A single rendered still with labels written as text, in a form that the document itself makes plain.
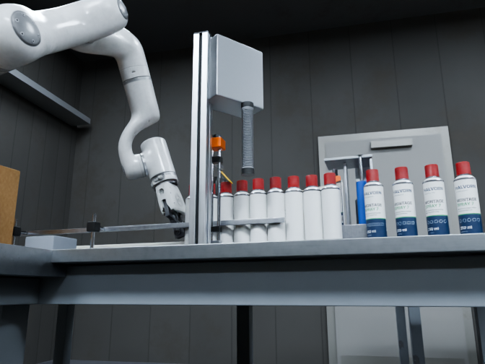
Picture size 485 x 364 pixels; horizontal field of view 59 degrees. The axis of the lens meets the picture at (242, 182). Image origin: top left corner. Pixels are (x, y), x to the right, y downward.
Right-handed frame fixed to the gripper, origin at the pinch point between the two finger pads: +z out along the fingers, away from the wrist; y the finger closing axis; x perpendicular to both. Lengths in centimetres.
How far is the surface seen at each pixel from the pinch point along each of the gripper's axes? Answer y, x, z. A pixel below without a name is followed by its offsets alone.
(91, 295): -61, -8, 22
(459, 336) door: 276, -87, 91
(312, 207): -2.4, -40.2, 9.7
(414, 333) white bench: 114, -54, 61
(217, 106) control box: -10.9, -26.8, -26.8
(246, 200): -1.9, -23.4, 0.1
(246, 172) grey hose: -12.0, -28.2, -4.0
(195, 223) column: -16.4, -11.7, 4.7
